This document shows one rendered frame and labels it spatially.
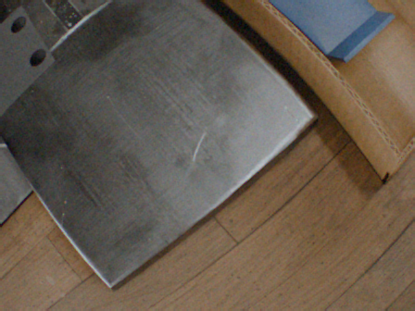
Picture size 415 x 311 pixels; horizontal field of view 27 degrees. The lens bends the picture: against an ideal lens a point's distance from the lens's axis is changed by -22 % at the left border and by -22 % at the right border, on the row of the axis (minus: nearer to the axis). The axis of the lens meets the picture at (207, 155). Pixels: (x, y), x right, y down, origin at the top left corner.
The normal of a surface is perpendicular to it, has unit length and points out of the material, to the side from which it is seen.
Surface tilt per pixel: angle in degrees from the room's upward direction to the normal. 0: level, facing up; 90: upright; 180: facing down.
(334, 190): 0
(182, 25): 0
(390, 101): 0
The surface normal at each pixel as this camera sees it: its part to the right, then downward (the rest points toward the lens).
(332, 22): -0.03, -0.25
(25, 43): 0.29, 0.15
